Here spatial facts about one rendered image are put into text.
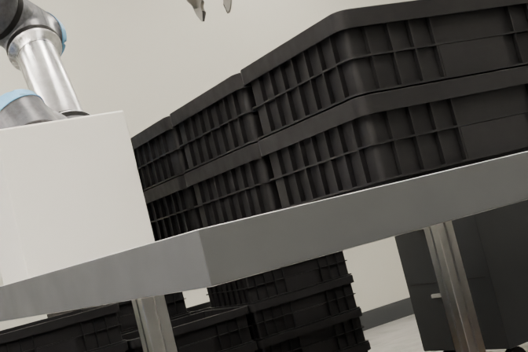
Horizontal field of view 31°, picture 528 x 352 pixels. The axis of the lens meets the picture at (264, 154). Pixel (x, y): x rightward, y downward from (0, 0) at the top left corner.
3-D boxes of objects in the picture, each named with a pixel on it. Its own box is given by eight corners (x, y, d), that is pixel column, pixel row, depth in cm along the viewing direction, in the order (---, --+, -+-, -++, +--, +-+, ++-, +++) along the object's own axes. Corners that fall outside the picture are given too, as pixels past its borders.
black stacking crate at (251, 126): (254, 149, 142) (236, 76, 143) (182, 180, 169) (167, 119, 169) (458, 108, 161) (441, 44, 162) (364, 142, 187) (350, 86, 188)
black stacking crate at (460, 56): (361, 104, 116) (338, 15, 117) (256, 148, 142) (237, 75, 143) (588, 61, 135) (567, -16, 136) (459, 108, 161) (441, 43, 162)
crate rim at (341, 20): (341, 28, 117) (336, 9, 117) (239, 87, 143) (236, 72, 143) (572, -4, 135) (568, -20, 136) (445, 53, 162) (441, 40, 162)
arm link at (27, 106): (-11, 163, 162) (-35, 122, 171) (47, 189, 172) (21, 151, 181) (31, 108, 161) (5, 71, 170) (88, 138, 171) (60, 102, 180)
